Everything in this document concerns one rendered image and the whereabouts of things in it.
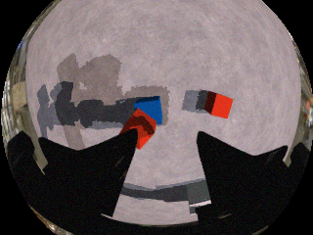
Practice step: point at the blue cube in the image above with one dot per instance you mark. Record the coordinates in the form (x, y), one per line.
(150, 106)

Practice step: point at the red cube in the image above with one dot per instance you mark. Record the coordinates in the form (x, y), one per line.
(146, 127)
(217, 105)

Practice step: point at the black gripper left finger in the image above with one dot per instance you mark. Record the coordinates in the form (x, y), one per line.
(99, 169)

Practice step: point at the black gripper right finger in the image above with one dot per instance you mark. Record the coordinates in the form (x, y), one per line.
(230, 172)

